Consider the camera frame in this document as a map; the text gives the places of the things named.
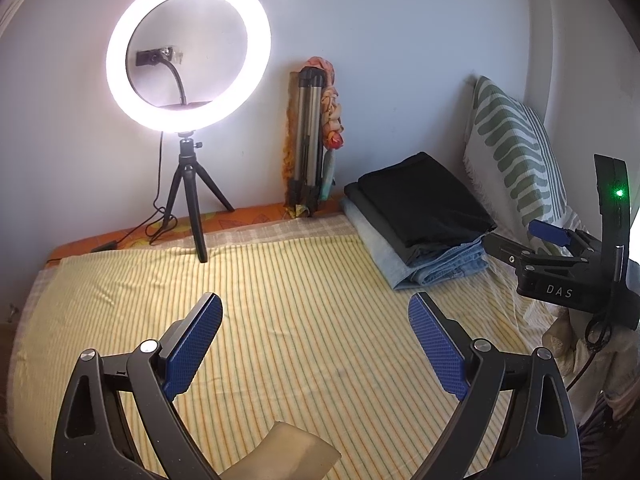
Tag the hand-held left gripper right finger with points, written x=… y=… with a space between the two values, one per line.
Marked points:
x=437 y=347

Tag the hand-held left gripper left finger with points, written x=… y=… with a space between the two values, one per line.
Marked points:
x=197 y=345

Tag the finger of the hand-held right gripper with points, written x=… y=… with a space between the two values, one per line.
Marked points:
x=547 y=230
x=505 y=247

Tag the black pants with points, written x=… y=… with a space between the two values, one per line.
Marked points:
x=425 y=195

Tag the folded dark grey pants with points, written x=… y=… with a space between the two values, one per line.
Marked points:
x=380 y=232

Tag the folded blue jeans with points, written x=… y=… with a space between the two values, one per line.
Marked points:
x=450 y=262

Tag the green patterned white pillow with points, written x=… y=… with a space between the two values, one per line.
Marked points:
x=510 y=150

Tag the yellow striped bed sheet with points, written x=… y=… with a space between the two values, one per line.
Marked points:
x=300 y=310

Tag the cream cloth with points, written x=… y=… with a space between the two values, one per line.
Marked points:
x=595 y=390

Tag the tan flat piece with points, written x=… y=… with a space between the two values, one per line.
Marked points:
x=290 y=452

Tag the dark patterned cloth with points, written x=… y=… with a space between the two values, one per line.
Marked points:
x=602 y=442

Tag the folded silver tripod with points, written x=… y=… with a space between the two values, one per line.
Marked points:
x=307 y=125

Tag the black gooseneck phone holder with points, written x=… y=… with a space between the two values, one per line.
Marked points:
x=179 y=85

